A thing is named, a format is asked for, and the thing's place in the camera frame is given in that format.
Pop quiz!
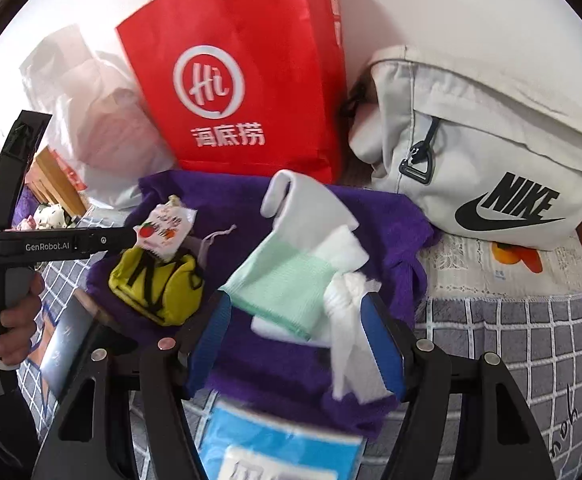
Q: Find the white tissue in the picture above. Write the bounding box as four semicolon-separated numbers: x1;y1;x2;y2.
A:
320;224;397;404

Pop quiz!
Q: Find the yellow and black pouch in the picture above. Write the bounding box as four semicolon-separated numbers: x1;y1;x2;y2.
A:
108;247;205;326

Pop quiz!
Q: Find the white and mint sock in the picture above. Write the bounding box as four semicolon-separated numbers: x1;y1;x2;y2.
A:
221;170;359;341

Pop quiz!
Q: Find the white strawberry snack packet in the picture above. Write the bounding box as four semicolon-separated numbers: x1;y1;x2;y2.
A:
135;195;197;262

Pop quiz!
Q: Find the person's left hand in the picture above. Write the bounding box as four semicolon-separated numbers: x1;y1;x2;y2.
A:
0;272;45;366

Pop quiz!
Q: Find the pile of patterned cloths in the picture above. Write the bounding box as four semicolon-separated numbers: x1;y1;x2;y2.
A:
14;204;74;231

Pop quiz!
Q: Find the purple fleece towel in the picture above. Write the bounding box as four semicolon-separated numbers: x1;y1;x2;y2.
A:
84;169;442;440

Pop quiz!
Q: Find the clear plastic pouch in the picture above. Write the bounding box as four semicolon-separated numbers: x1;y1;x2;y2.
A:
191;224;237;269

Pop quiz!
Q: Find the blue tissue pack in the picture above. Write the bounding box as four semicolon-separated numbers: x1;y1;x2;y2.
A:
199;401;363;479

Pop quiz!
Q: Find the dark green hardcover book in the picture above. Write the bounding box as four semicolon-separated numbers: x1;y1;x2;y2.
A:
41;288;100;401

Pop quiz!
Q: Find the grey plaid bed sheet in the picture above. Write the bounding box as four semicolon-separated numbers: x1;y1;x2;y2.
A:
16;211;582;480

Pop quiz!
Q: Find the white plastic shopping bag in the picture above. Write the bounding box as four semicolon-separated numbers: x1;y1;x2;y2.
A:
20;26;176;209

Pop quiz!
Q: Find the beige Nike waist bag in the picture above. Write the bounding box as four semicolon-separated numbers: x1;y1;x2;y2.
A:
349;46;582;250

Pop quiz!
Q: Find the red paper shopping bag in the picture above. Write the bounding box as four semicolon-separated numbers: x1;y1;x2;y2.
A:
118;0;346;183

